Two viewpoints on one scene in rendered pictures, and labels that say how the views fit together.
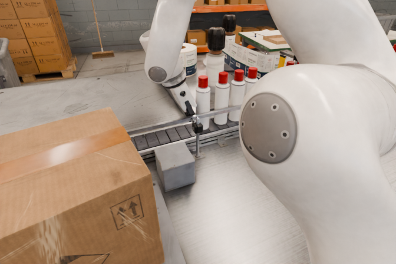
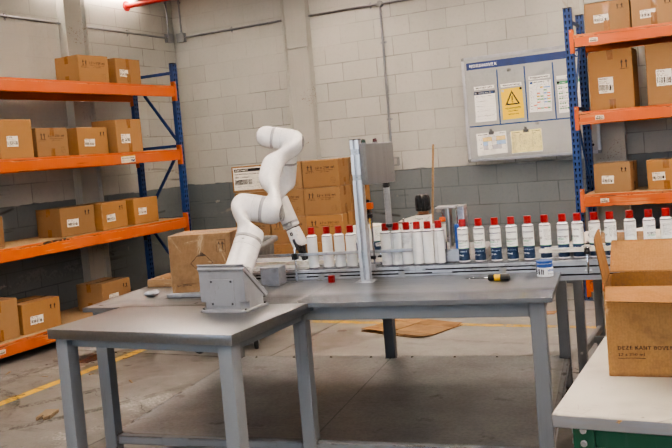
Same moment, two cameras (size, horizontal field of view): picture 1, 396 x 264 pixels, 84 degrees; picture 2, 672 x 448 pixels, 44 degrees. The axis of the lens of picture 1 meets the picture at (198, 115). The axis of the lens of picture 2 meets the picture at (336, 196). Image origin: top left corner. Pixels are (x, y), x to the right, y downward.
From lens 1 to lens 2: 365 cm
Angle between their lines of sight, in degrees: 49
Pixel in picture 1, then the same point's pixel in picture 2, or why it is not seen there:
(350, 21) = (266, 185)
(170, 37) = not seen: hidden behind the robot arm
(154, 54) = not seen: hidden behind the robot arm
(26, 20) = (314, 217)
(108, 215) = (214, 242)
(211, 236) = not seen: hidden behind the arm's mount
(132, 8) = (507, 201)
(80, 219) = (207, 239)
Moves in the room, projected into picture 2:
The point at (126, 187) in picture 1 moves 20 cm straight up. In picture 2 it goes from (220, 234) to (216, 191)
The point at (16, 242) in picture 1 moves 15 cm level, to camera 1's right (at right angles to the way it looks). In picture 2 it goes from (193, 238) to (214, 238)
